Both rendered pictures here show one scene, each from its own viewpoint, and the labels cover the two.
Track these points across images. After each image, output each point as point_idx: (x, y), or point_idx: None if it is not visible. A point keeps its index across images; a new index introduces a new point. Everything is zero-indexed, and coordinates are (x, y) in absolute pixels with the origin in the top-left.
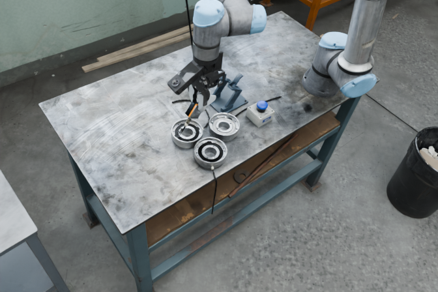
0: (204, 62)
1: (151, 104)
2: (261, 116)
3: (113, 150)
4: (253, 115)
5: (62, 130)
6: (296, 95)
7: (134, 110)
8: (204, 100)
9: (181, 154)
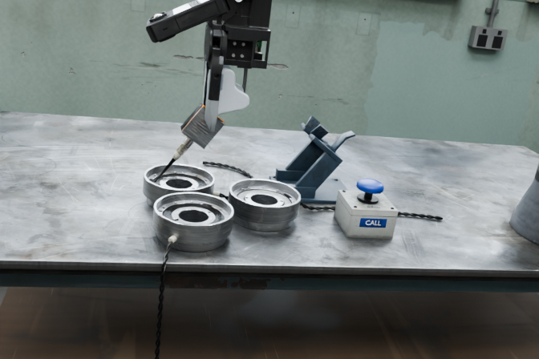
0: None
1: (165, 155)
2: (358, 207)
3: (30, 172)
4: (344, 205)
5: None
6: (482, 228)
7: (128, 152)
8: (210, 79)
9: (140, 213)
